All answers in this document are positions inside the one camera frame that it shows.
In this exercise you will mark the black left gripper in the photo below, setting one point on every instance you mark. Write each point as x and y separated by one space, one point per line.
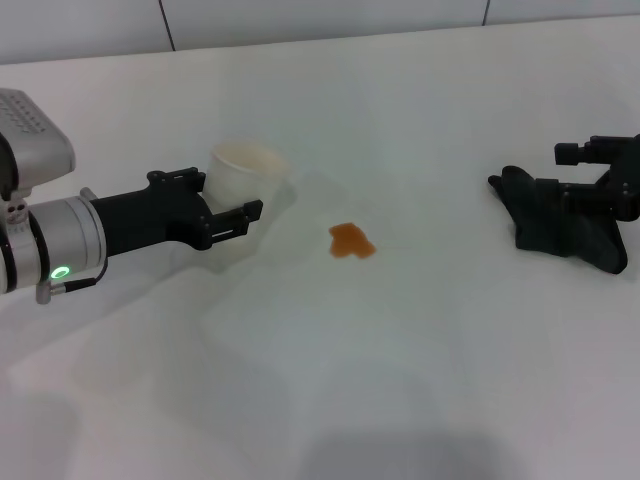
150 220

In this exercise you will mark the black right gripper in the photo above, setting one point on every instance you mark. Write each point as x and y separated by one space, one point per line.
630 190

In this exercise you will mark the white paper cup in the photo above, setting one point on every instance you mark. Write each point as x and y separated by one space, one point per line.
240 180

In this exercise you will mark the dark blue rag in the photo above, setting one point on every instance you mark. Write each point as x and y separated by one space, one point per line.
535 220

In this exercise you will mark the brown water stain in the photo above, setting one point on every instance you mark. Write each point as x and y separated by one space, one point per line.
350 240

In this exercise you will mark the white tablecloth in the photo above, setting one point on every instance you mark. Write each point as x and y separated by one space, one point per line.
350 375

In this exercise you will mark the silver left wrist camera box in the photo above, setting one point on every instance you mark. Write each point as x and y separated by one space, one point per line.
30 130

